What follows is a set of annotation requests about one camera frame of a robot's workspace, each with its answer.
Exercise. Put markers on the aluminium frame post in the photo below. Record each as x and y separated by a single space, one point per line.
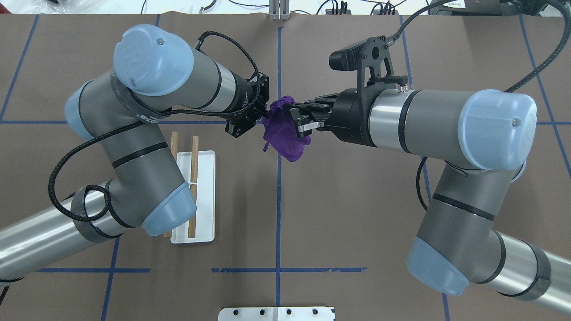
279 10

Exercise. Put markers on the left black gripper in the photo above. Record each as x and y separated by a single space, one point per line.
241 96

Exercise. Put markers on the white towel rack with wooden bars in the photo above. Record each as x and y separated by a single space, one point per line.
198 169

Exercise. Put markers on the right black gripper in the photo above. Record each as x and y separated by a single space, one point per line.
349 117

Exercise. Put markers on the purple towel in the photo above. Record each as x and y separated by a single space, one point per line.
280 131

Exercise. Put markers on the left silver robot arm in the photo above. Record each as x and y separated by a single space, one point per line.
155 74

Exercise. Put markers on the black computer box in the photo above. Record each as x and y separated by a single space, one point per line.
489 8

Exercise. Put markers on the white pedestal column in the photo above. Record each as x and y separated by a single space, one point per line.
296 313

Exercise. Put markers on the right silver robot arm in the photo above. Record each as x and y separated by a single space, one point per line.
484 139

